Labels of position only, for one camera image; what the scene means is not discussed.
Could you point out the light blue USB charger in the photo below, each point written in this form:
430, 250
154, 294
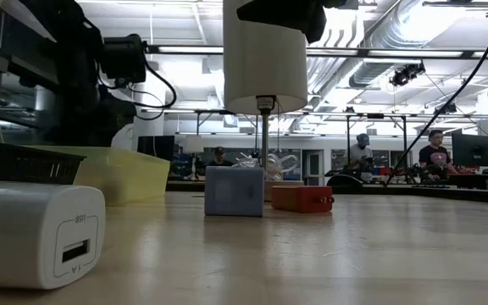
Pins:
234, 190

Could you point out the black mesh basket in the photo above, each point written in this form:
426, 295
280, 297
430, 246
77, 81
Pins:
28, 167

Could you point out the black background station frame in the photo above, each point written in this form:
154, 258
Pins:
405, 135

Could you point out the person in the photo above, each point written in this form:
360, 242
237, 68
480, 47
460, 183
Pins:
360, 154
219, 159
434, 156

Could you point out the white shade table lamp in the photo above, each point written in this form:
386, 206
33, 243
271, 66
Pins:
265, 72

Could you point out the black ceiling-hung device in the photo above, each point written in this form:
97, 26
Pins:
405, 75
445, 109

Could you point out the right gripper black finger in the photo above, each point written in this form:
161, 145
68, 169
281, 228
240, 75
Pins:
269, 10

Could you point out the long ceiling light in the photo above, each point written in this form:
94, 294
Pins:
189, 49
426, 53

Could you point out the red USB wall charger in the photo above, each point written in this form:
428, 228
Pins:
299, 199

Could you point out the black computer monitor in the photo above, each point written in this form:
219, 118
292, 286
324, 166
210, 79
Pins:
155, 148
473, 150

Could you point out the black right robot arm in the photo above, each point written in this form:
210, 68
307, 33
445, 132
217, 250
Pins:
341, 3

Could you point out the dark glass cabinet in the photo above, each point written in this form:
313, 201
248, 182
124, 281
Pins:
19, 114

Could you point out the yellow plastic bin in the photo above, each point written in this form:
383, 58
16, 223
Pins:
125, 178

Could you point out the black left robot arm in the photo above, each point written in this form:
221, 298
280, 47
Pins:
74, 84

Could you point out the silver ventilation duct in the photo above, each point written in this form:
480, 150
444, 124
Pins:
396, 34

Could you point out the small white background lamp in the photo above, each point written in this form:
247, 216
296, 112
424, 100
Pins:
193, 144

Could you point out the black aluminium table frame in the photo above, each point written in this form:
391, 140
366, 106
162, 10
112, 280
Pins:
460, 195

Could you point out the white USB charger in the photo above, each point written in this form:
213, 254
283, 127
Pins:
23, 237

